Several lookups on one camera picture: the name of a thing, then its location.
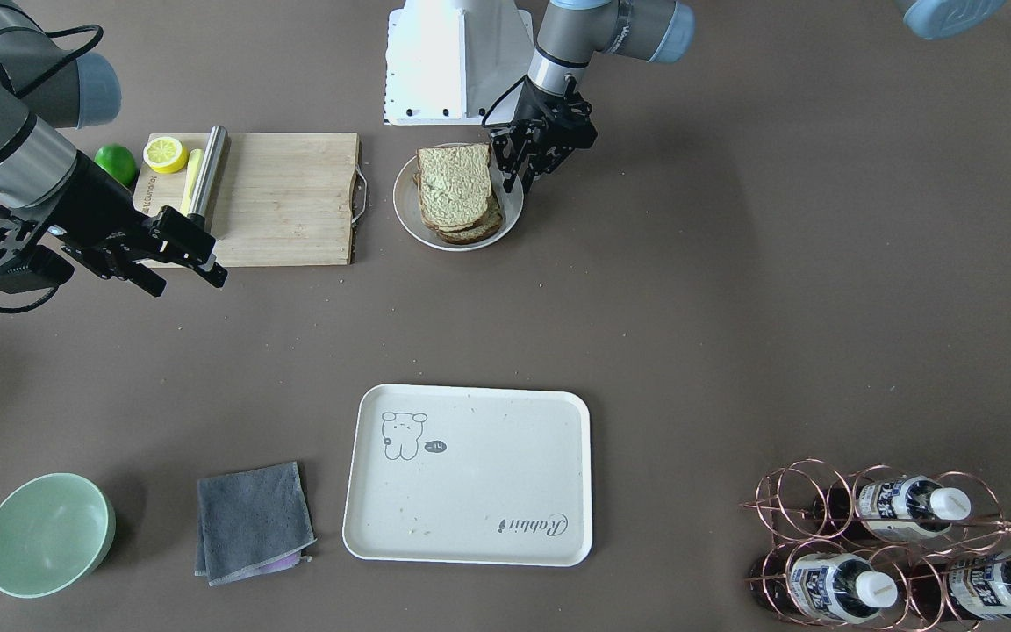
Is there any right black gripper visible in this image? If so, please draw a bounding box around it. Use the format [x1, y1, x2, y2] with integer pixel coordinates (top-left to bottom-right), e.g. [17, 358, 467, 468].
[49, 154, 228, 297]

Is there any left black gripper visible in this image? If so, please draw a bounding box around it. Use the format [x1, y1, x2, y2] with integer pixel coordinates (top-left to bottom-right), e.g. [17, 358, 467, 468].
[488, 77, 598, 195]

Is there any white round plate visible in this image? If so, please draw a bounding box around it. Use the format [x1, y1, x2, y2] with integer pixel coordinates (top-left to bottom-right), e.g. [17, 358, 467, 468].
[393, 143, 523, 251]

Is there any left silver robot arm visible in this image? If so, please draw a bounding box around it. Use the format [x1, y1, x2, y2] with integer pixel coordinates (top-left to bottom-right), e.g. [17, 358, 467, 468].
[482, 1, 1011, 211]

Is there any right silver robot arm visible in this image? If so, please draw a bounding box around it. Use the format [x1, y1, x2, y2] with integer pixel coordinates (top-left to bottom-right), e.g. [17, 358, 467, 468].
[0, 1, 227, 298]

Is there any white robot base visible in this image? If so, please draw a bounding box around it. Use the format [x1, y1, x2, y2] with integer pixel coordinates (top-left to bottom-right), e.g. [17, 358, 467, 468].
[383, 1, 534, 126]

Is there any cream rabbit tray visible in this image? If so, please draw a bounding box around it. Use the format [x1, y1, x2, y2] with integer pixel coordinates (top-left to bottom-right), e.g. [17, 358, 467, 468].
[341, 384, 593, 567]

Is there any yellow knife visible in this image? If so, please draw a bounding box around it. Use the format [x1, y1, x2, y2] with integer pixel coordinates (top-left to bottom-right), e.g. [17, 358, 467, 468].
[179, 147, 204, 213]

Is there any half lemon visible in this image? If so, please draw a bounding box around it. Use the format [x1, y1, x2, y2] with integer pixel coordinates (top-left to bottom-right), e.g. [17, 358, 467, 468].
[143, 136, 190, 175]

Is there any wooden cutting board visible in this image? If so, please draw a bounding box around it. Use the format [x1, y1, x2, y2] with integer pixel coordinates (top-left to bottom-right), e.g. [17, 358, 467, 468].
[128, 133, 360, 268]

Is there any green lime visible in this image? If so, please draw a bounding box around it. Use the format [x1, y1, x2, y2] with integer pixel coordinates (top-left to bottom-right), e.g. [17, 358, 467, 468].
[95, 143, 137, 189]

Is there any grey folded cloth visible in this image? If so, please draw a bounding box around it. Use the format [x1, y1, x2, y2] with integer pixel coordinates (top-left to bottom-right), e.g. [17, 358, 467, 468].
[193, 461, 317, 585]

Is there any mint green bowl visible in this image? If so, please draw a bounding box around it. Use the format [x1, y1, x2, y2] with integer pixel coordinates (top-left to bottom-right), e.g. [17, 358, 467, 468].
[0, 472, 116, 599]

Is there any tea bottle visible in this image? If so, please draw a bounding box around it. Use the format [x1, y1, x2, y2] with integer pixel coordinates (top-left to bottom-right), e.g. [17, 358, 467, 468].
[804, 475, 972, 547]
[746, 543, 900, 625]
[909, 552, 1011, 621]

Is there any steel handled brush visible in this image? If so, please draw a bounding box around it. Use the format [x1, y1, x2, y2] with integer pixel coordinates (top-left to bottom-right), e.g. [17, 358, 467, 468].
[184, 126, 228, 229]

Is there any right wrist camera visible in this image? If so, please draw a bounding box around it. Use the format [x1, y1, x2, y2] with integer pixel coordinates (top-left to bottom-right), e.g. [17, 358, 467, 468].
[0, 219, 74, 293]

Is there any copper wire bottle rack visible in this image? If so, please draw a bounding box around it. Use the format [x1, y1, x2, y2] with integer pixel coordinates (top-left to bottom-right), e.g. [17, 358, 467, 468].
[745, 457, 1011, 631]

